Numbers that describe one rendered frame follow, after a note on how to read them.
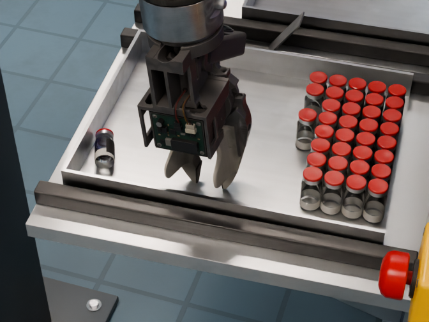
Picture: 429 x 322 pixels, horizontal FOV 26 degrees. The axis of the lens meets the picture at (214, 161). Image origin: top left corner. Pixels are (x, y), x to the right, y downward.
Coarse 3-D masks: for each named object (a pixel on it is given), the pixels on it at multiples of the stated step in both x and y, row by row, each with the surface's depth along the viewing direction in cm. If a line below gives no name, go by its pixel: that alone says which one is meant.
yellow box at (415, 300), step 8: (424, 232) 77; (424, 240) 76; (424, 248) 75; (424, 256) 74; (416, 264) 76; (424, 264) 73; (416, 272) 75; (424, 272) 73; (416, 280) 75; (424, 280) 72; (416, 288) 73; (424, 288) 72; (416, 296) 73; (424, 296) 73; (416, 304) 74; (424, 304) 73; (416, 312) 74; (424, 312) 74; (408, 320) 77; (416, 320) 75; (424, 320) 75
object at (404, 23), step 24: (264, 0) 126; (288, 0) 126; (312, 0) 126; (336, 0) 126; (360, 0) 126; (384, 0) 126; (408, 0) 126; (288, 24) 119; (312, 24) 118; (336, 24) 117; (360, 24) 116; (384, 24) 122; (408, 24) 122
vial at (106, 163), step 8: (96, 136) 104; (104, 136) 103; (112, 136) 104; (96, 144) 102; (104, 144) 102; (96, 152) 102; (104, 152) 101; (96, 160) 101; (104, 160) 101; (112, 160) 101; (104, 168) 102
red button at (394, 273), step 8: (384, 256) 77; (392, 256) 76; (400, 256) 76; (408, 256) 76; (384, 264) 76; (392, 264) 76; (400, 264) 75; (408, 264) 75; (384, 272) 76; (392, 272) 75; (400, 272) 75; (408, 272) 77; (384, 280) 76; (392, 280) 75; (400, 280) 75; (408, 280) 76; (384, 288) 76; (392, 288) 75; (400, 288) 75; (384, 296) 77; (392, 296) 76; (400, 296) 76
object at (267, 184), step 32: (128, 64) 113; (224, 64) 115; (256, 64) 114; (288, 64) 113; (320, 64) 111; (352, 64) 110; (128, 96) 111; (256, 96) 111; (288, 96) 111; (96, 128) 105; (128, 128) 107; (256, 128) 107; (288, 128) 107; (128, 160) 103; (160, 160) 103; (256, 160) 103; (288, 160) 103; (128, 192) 97; (160, 192) 96; (192, 192) 100; (224, 192) 100; (256, 192) 100; (288, 192) 100; (288, 224) 94; (320, 224) 93; (352, 224) 92; (384, 224) 96
